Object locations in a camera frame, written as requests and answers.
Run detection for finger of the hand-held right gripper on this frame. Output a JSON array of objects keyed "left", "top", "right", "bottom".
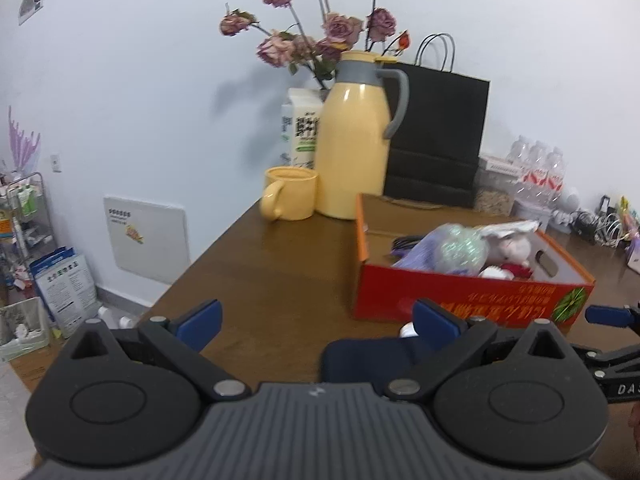
[
  {"left": 570, "top": 342, "right": 640, "bottom": 376},
  {"left": 585, "top": 304, "right": 640, "bottom": 337}
]

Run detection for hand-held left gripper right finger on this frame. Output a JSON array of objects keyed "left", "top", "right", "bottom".
[{"left": 384, "top": 299, "right": 568, "bottom": 402}]

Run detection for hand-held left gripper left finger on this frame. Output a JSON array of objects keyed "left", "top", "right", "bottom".
[{"left": 70, "top": 299, "right": 251, "bottom": 402}]

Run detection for red cardboard box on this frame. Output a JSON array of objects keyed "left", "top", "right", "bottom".
[{"left": 351, "top": 192, "right": 597, "bottom": 336}]

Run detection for purple knitted cloth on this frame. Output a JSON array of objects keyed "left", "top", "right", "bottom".
[{"left": 392, "top": 232, "right": 471, "bottom": 276}]

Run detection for navy zip pouch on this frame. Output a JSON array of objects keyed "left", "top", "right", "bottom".
[{"left": 320, "top": 337, "right": 446, "bottom": 396}]

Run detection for red green ribbon bow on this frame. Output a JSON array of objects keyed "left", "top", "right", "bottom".
[{"left": 497, "top": 261, "right": 534, "bottom": 281}]

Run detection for yellow white hamster plush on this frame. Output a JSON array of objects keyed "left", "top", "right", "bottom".
[{"left": 482, "top": 220, "right": 541, "bottom": 268}]

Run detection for white robot figurine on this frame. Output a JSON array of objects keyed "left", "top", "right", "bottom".
[{"left": 550, "top": 187, "right": 584, "bottom": 226}]

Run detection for clear lidded food container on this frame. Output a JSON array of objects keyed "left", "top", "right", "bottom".
[{"left": 475, "top": 155, "right": 521, "bottom": 213}]

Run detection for yellow mug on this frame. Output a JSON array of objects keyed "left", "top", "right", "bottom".
[{"left": 259, "top": 166, "right": 319, "bottom": 222}]

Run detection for yellow thermos jug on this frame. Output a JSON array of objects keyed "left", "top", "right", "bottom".
[{"left": 314, "top": 51, "right": 410, "bottom": 220}]

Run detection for black paper bag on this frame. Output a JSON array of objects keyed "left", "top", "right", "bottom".
[{"left": 382, "top": 33, "right": 491, "bottom": 209}]

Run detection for white milk carton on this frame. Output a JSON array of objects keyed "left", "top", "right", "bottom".
[{"left": 280, "top": 87, "right": 325, "bottom": 171}]

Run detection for purple dried flower stems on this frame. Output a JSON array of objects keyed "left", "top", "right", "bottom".
[{"left": 7, "top": 106, "right": 42, "bottom": 175}]

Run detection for dried rose bouquet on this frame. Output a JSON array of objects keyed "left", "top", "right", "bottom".
[{"left": 219, "top": 0, "right": 411, "bottom": 88}]

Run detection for bundle of cables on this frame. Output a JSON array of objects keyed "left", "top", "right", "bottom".
[{"left": 575, "top": 195, "right": 640, "bottom": 252}]

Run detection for white wall panel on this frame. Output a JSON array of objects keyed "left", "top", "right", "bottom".
[{"left": 103, "top": 196, "right": 191, "bottom": 286}]

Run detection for metal wire rack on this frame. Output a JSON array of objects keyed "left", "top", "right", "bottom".
[{"left": 0, "top": 172, "right": 57, "bottom": 263}]

